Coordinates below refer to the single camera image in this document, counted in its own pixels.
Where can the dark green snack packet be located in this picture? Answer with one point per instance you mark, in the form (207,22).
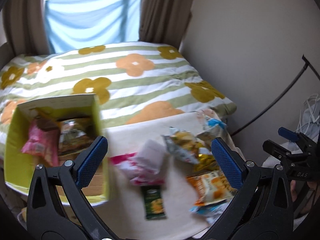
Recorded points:
(152,202)

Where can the person's right hand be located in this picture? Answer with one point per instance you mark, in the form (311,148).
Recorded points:
(312,192)

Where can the light blue cloth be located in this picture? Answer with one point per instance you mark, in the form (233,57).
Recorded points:
(92,20)

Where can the yellow snack packet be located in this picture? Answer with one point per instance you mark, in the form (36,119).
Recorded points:
(206,161)

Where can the grey cloth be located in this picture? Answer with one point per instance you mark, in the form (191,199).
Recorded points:
(311,122)

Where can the grey chips packet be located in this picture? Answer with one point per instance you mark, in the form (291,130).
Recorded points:
(182,142)

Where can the green cardboard box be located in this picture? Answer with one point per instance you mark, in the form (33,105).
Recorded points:
(12,155)

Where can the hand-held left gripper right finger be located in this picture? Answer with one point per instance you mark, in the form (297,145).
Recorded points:
(227,162)

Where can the orange snack packet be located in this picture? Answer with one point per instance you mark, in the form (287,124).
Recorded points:
(207,185)

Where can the red and white snack packet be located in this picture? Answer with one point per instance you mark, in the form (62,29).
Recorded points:
(122,163)

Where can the striped floral blanket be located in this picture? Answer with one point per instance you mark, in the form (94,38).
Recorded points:
(150,85)

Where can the light pink snack packet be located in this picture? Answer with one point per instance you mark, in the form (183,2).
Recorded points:
(40,142)

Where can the brown curtain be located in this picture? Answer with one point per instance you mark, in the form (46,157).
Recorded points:
(25,17)
(165,10)

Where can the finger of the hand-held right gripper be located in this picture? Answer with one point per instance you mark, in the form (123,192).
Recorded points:
(276,152)
(288,133)

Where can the brown green snack packet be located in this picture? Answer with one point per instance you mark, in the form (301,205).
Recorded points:
(72,137)

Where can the blue and white snack packet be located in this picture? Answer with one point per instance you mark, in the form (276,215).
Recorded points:
(207,210)

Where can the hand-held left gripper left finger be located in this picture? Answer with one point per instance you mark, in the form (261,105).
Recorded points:
(91,162)

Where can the cream cloth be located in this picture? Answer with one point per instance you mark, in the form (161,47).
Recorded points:
(175,192)

